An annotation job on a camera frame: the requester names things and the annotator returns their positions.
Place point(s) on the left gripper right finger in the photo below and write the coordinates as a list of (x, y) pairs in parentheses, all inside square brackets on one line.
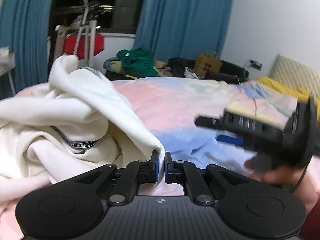
[(205, 187)]

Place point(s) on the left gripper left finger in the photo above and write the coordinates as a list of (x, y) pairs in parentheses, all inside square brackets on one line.
[(118, 186)]

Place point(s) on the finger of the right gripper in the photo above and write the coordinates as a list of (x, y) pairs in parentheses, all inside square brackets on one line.
[(210, 123), (236, 141)]

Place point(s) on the white hooded sweatshirt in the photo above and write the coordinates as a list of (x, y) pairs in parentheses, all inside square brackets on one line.
[(75, 122)]

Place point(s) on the black sofa with clothes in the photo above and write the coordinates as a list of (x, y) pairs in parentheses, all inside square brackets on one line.
[(180, 67)]

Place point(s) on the person's right hand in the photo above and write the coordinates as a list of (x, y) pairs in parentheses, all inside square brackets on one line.
[(306, 191)]

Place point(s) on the pastel rainbow bed sheet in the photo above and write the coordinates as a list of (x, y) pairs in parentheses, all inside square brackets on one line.
[(168, 106)]

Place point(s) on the brown cardboard box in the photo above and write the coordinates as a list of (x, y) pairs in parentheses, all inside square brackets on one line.
[(206, 63)]

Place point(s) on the beige quilted headboard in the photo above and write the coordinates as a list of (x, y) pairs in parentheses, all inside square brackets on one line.
[(295, 75)]

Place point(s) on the green garment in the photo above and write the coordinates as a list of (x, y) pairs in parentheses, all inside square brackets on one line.
[(137, 62)]

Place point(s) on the blue curtain right panel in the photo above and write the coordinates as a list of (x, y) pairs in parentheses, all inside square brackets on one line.
[(182, 28)]

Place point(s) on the blue curtain panel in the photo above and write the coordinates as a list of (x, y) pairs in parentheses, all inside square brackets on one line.
[(24, 30), (182, 28)]

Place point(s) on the red cloth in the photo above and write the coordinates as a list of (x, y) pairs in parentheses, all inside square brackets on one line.
[(70, 44)]

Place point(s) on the blue curtain left panel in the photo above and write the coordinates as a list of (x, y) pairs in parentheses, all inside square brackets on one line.
[(24, 30)]

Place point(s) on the wall power socket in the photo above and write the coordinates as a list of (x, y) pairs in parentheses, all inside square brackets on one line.
[(255, 64)]

